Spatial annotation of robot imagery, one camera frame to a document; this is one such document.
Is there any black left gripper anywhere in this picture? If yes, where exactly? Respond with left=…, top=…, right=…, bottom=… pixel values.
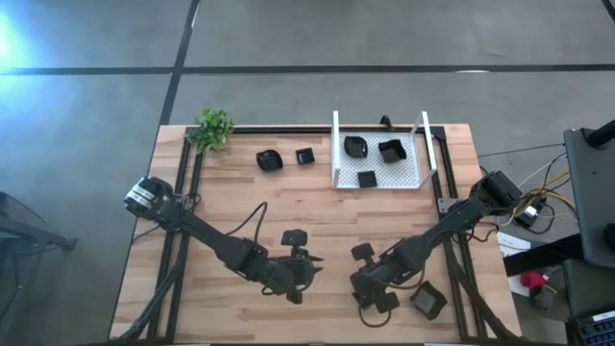
left=271, top=247, right=325, bottom=304

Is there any black cup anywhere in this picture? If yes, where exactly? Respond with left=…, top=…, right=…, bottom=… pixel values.
left=378, top=138, right=408, bottom=164

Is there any black wavy square plate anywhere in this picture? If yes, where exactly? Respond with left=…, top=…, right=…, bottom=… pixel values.
left=408, top=281, right=449, bottom=322

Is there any white perforated metal rack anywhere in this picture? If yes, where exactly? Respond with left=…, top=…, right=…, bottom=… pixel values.
left=331, top=110, right=439, bottom=190

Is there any black rounded wavy plate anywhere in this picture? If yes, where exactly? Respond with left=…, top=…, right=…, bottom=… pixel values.
left=342, top=136, right=370, bottom=160
left=255, top=149, right=284, bottom=173

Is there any white paper sheet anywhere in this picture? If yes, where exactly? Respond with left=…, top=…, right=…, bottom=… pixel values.
left=496, top=231, right=532, bottom=259

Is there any red small object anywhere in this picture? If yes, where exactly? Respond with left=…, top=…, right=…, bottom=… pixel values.
left=520, top=271, right=548, bottom=290

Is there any black white power adapter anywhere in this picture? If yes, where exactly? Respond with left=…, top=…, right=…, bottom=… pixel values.
left=513, top=205, right=542, bottom=230

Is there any grey small object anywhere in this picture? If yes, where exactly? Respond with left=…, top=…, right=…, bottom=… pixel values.
left=530, top=286, right=558, bottom=311

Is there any black desk beam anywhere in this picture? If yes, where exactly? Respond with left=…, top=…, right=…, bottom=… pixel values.
left=503, top=234, right=585, bottom=278

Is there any green plant in white pot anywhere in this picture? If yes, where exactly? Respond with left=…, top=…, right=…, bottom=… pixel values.
left=184, top=107, right=236, bottom=155

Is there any dark grey box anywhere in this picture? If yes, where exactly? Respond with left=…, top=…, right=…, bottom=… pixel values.
left=562, top=259, right=615, bottom=318

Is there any dark grey cabinet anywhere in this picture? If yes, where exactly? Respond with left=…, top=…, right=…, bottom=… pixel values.
left=562, top=125, right=615, bottom=269

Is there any black pole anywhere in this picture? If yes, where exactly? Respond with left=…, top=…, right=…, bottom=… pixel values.
left=583, top=118, right=615, bottom=150

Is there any dark metal stand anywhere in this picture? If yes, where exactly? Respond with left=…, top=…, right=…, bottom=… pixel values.
left=0, top=190, right=79, bottom=346

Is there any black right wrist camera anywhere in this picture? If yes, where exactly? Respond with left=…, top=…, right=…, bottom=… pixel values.
left=350, top=242, right=377, bottom=263

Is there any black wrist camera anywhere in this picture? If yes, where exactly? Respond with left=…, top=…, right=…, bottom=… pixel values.
left=281, top=228, right=309, bottom=248
left=350, top=242, right=377, bottom=263

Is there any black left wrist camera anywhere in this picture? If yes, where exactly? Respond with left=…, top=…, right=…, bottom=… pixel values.
left=281, top=228, right=309, bottom=248

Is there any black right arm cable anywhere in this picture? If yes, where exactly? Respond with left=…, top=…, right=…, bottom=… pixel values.
left=357, top=268, right=427, bottom=330

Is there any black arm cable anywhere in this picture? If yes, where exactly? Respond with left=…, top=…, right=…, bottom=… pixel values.
left=223, top=200, right=269, bottom=244
left=357, top=268, right=427, bottom=330

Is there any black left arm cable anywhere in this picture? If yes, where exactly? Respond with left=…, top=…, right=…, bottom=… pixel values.
left=223, top=200, right=269, bottom=244

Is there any white cable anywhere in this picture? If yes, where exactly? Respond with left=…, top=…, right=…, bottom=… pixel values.
left=497, top=152, right=568, bottom=227

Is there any thin grey wire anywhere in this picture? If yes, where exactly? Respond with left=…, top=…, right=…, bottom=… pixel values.
left=478, top=141, right=566, bottom=159

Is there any yellow cable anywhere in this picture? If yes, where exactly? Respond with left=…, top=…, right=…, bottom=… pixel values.
left=513, top=168, right=578, bottom=217

